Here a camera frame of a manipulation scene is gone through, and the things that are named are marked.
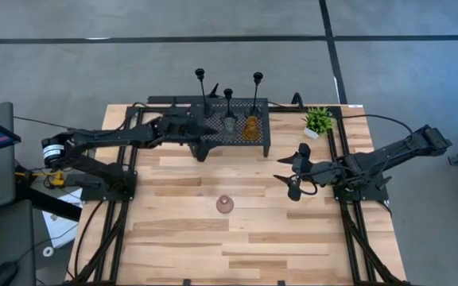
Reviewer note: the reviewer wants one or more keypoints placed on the black computer mouse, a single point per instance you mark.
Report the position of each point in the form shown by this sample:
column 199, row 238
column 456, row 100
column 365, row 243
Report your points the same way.
column 2, row 274

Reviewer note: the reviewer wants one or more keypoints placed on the white tape roll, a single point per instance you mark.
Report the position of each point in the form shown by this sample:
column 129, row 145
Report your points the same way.
column 44, row 251

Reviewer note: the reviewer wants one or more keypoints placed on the green glass candle holder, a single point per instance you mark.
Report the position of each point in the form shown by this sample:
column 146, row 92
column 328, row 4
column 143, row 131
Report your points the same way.
column 229, row 126

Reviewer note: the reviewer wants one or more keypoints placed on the black pointed bracket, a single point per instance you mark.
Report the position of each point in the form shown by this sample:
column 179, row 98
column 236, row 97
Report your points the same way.
column 215, row 91

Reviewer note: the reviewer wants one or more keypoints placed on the tall black candlestick holder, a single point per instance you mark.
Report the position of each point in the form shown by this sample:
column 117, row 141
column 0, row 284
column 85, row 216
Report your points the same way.
column 257, row 75
column 200, row 72

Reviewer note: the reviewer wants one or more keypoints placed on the pink glass candle holder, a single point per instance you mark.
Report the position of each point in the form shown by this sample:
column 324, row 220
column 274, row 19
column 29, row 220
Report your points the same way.
column 225, row 204

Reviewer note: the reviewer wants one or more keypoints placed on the short black candlestick holder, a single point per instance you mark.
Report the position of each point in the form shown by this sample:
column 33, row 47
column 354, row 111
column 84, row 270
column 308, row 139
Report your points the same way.
column 227, row 93

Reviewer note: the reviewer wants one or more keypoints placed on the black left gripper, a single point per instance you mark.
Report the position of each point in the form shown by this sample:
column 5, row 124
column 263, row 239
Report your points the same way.
column 177, row 129

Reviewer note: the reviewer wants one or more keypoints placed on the black stand foot bar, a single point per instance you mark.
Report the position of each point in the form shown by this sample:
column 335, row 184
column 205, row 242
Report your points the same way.
column 50, row 204

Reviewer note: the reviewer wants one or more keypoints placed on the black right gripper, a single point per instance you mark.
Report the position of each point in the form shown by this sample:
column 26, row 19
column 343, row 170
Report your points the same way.
column 320, row 175

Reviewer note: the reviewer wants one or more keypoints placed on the black perforated metal riser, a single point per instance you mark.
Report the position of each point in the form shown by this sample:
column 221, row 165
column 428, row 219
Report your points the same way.
column 261, row 135

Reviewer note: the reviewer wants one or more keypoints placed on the amber glass candle holder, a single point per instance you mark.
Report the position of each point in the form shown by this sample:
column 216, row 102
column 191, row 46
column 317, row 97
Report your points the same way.
column 251, row 129

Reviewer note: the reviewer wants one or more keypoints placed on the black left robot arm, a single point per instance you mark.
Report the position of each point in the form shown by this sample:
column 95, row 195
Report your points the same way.
column 105, row 137

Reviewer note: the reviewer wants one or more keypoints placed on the small green potted plant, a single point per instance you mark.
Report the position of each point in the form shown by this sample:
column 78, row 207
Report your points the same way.
column 318, row 121

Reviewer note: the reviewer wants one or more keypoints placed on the white paper sheet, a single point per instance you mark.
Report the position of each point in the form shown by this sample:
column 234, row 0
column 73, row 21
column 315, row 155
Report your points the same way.
column 60, row 226

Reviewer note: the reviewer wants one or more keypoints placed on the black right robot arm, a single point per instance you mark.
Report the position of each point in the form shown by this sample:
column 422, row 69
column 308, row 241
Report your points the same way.
column 392, row 153

